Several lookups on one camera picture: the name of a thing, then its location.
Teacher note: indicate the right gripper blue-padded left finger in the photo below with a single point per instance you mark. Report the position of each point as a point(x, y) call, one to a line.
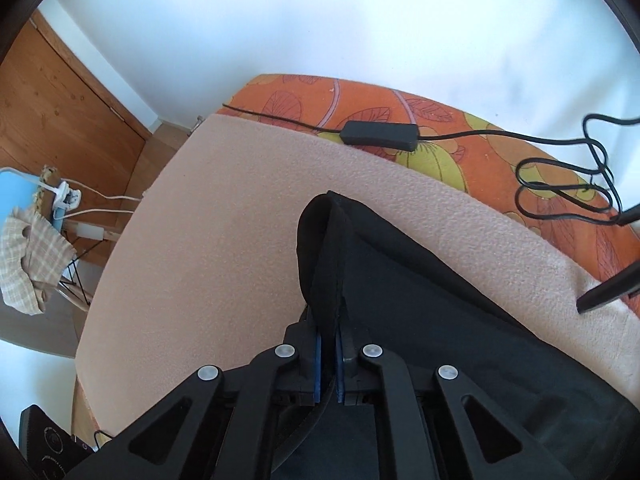
point(302, 378)

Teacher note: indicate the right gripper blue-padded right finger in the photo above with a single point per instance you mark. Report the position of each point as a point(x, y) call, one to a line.
point(354, 380)

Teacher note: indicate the black pants with yellow stripes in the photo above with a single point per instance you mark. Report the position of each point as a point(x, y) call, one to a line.
point(458, 384)

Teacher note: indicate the pink bed blanket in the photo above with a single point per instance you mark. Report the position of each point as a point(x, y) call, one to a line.
point(205, 271)

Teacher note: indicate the black device with dials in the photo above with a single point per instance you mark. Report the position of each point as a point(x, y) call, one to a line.
point(48, 449)

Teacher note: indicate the orange floral mattress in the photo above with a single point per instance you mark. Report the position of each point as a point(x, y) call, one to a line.
point(422, 135)

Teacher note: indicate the black mini tripod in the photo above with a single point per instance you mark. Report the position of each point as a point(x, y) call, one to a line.
point(616, 260)

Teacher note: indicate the white clip desk lamp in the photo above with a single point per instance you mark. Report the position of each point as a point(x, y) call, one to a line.
point(54, 202)

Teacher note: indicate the beige checkered cloth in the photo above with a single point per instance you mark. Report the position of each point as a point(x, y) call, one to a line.
point(30, 259)

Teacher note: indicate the light blue chair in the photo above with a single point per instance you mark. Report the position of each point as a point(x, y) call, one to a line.
point(17, 192)

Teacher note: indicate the wooden door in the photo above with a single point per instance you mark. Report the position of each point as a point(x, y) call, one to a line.
point(54, 112)

